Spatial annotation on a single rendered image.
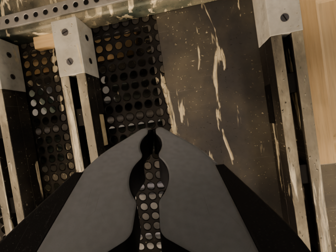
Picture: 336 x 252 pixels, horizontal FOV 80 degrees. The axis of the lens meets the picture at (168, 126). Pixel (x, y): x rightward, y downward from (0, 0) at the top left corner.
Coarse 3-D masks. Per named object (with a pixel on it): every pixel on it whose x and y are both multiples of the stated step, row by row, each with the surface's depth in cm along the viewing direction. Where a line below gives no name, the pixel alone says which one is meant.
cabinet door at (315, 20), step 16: (304, 0) 43; (320, 0) 43; (304, 16) 43; (320, 16) 43; (304, 32) 44; (320, 32) 43; (320, 48) 43; (320, 64) 43; (320, 80) 44; (320, 96) 44; (320, 112) 44; (320, 128) 44; (320, 144) 44; (320, 160) 44
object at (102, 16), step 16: (0, 0) 49; (16, 0) 48; (32, 0) 48; (48, 0) 47; (128, 0) 45; (144, 0) 44; (160, 0) 44; (176, 0) 45; (192, 0) 46; (208, 0) 47; (64, 16) 47; (80, 16) 46; (96, 16) 47; (112, 16) 48; (128, 16) 49; (0, 32) 49; (16, 32) 49; (32, 32) 49; (48, 32) 50
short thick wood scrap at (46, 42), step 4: (36, 36) 51; (40, 36) 51; (44, 36) 51; (48, 36) 51; (52, 36) 51; (36, 40) 51; (40, 40) 51; (44, 40) 51; (48, 40) 51; (52, 40) 51; (36, 44) 52; (40, 44) 51; (44, 44) 51; (48, 44) 51; (52, 44) 51; (36, 48) 52; (40, 48) 52; (44, 48) 52; (48, 48) 53
